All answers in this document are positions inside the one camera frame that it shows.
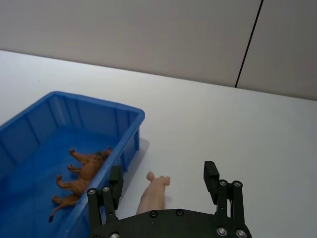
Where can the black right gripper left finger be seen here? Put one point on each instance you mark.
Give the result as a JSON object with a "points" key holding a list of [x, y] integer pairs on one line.
{"points": [[114, 188]]}

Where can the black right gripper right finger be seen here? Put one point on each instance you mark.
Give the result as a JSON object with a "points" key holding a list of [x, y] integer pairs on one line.
{"points": [[226, 196]]}

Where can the brown toy horse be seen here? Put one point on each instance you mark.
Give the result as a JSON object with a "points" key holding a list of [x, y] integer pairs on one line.
{"points": [[81, 173]]}

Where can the pink toy pig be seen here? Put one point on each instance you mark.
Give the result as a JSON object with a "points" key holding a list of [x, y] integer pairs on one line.
{"points": [[154, 193]]}

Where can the blue plastic bin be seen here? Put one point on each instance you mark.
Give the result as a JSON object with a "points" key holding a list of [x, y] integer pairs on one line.
{"points": [[62, 158]]}

